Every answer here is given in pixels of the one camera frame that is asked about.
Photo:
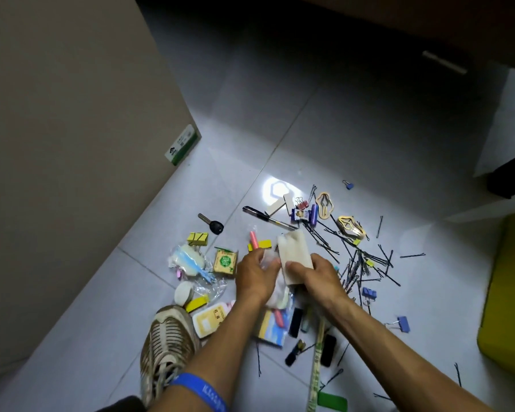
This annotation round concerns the person's left hand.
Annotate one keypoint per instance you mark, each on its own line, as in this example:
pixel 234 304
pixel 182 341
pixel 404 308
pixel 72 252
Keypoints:
pixel 257 278

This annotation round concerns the person's right hand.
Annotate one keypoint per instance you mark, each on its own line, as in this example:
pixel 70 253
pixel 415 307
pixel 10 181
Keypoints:
pixel 322 287

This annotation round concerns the white green label pouch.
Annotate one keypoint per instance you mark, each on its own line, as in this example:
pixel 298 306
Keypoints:
pixel 279 296

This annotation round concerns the yellow rectangular block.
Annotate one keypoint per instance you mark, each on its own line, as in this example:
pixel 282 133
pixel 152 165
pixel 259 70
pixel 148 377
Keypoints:
pixel 264 244
pixel 196 303

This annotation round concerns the scatter of black hairpins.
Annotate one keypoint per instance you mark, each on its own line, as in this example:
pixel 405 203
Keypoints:
pixel 354 270

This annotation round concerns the green yellow tea sachet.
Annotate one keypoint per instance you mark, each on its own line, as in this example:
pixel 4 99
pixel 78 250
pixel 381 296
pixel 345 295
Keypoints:
pixel 225 261

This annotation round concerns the pink short highlighter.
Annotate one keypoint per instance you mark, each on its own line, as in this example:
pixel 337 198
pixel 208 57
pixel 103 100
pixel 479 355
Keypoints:
pixel 254 240

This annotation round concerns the white sponge block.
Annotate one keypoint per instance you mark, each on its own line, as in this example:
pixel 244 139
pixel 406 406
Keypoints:
pixel 294 248

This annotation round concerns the blue card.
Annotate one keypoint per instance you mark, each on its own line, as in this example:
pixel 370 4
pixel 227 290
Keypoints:
pixel 272 330

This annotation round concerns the black pen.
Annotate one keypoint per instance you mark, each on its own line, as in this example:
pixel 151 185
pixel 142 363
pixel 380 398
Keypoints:
pixel 270 218

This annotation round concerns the yellow card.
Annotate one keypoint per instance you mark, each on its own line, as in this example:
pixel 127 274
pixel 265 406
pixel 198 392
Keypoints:
pixel 210 319

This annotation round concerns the black car key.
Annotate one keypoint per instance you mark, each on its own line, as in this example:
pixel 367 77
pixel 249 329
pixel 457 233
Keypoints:
pixel 214 227

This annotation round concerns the clear bag of floss picks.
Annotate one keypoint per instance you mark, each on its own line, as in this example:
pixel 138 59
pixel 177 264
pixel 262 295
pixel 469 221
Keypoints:
pixel 189 259

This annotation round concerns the blue purple battery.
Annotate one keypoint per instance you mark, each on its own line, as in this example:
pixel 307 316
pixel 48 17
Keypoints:
pixel 314 214

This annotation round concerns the white rectangular block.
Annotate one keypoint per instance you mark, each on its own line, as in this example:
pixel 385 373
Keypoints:
pixel 277 207
pixel 289 202

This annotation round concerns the blue clip with portrait card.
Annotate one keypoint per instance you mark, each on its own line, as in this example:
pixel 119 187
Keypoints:
pixel 300 215

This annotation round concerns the wooden chopsticks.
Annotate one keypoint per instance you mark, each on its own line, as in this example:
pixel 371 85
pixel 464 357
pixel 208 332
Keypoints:
pixel 316 364

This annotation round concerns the pink binder clip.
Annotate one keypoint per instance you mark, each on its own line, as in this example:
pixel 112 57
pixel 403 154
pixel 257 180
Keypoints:
pixel 301 203

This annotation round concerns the small blue binder clip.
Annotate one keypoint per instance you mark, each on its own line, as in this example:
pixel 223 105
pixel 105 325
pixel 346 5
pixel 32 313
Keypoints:
pixel 348 185

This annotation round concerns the green rectangular block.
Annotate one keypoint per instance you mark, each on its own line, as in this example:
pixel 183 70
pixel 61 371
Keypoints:
pixel 332 402

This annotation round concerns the yellow plastic bin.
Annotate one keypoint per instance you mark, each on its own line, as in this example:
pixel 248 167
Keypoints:
pixel 506 317

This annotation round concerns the dark wooden bed frame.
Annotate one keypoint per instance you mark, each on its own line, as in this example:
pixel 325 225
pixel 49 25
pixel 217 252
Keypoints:
pixel 455 25

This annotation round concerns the person's left forearm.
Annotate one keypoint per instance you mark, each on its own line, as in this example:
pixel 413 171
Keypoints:
pixel 214 356

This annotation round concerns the person's right forearm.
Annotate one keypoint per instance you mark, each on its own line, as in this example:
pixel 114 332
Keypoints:
pixel 403 369

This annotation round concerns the person's left shoe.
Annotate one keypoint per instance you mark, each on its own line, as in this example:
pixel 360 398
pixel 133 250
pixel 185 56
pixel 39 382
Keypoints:
pixel 167 343

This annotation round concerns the person's dark trousers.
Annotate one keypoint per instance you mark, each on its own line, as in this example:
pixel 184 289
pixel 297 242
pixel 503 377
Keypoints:
pixel 120 405

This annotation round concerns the blue wristband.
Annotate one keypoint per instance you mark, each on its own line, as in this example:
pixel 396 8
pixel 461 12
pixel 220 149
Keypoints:
pixel 201 390

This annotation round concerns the green white small box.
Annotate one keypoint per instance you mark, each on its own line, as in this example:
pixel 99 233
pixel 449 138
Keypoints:
pixel 181 145

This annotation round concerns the brown cardboard panel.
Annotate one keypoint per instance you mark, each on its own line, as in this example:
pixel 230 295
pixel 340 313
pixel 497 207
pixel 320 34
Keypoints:
pixel 68 167

